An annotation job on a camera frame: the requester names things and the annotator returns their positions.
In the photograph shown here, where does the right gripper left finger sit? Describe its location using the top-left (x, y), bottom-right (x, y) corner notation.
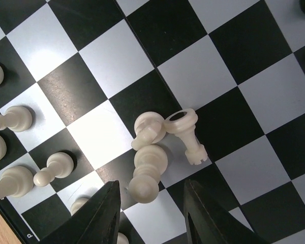
top-left (43, 180), bottom-right (121, 243)

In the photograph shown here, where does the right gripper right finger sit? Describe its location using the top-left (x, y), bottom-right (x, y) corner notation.
top-left (184, 180), bottom-right (267, 244)

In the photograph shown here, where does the black magnetic chess board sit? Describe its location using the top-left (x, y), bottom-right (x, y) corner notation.
top-left (0, 1), bottom-right (305, 243)

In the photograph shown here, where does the white king chess piece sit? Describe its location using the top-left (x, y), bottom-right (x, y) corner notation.
top-left (128, 144), bottom-right (168, 203)

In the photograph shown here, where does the white knight chess piece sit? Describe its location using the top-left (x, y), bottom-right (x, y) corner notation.
top-left (131, 111), bottom-right (166, 150)

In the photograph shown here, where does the white pawn near edge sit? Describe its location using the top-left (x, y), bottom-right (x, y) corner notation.
top-left (33, 152), bottom-right (74, 187)

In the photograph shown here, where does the white pawn standing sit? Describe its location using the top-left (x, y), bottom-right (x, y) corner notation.
top-left (0, 106), bottom-right (33, 132)

